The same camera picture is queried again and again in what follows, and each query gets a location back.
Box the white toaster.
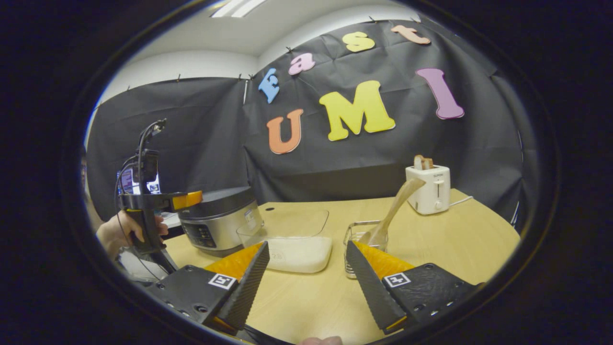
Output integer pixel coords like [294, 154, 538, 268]
[406, 164, 451, 215]

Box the wooden spoon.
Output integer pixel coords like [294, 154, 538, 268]
[366, 178, 427, 247]

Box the computer monitor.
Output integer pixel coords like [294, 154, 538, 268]
[117, 168, 161, 195]

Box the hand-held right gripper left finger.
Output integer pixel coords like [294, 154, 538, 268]
[146, 241, 270, 336]

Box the silver black rice cooker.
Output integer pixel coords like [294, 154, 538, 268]
[178, 186, 264, 257]

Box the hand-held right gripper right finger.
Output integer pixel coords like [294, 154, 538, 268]
[346, 241, 484, 335]

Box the metal wire chopstick holder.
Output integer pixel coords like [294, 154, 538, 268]
[343, 220, 388, 279]

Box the ceiling light panel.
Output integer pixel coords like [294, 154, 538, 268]
[211, 0, 266, 18]

